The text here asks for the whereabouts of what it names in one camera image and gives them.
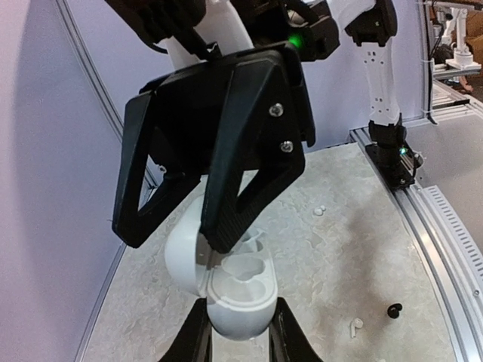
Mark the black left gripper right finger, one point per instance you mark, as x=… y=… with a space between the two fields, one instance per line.
x=287 y=342

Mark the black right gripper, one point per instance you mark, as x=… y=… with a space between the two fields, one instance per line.
x=259 y=101

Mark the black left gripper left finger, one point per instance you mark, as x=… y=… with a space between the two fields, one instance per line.
x=194 y=339

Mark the white earbud charging case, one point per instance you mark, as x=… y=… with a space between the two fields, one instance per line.
x=240 y=287

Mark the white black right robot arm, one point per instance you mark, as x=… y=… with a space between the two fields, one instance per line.
x=204 y=31

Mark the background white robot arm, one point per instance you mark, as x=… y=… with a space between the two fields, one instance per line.
x=453 y=16

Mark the white stem earbud right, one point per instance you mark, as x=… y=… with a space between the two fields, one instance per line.
x=355 y=324

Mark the white earbud far centre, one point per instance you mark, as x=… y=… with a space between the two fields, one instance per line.
x=319 y=211

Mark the cardboard box background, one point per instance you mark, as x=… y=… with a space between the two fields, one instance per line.
x=476 y=45

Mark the black earbud near rail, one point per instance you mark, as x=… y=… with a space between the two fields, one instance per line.
x=394 y=310

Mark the aluminium front rail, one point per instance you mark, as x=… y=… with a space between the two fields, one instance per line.
x=444 y=211

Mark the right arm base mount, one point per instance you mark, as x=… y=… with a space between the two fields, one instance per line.
x=394 y=159

